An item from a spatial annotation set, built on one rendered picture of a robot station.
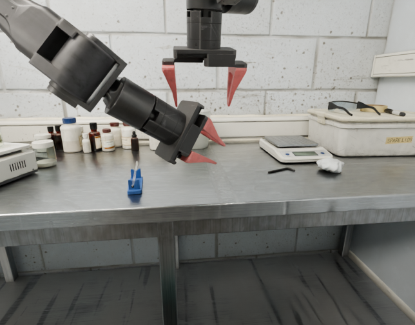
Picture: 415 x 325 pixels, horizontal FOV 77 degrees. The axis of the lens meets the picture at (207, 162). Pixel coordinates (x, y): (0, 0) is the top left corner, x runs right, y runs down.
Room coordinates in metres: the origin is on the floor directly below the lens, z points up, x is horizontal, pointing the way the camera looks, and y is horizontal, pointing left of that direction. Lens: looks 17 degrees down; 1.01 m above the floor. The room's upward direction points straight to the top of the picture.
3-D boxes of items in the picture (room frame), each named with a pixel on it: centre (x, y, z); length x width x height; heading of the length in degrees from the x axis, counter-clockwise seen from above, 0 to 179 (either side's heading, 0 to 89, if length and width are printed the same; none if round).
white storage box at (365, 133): (1.05, -0.63, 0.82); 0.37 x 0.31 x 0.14; 93
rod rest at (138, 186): (0.63, 0.19, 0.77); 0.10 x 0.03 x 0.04; 12
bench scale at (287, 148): (0.96, -0.32, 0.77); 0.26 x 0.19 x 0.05; 7
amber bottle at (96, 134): (1.01, 0.44, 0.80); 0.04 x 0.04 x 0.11
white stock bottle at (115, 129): (1.07, 0.39, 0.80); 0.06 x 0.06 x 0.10
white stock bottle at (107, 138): (1.00, 0.39, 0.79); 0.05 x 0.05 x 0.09
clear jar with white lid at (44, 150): (0.80, 0.52, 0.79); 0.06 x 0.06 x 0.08
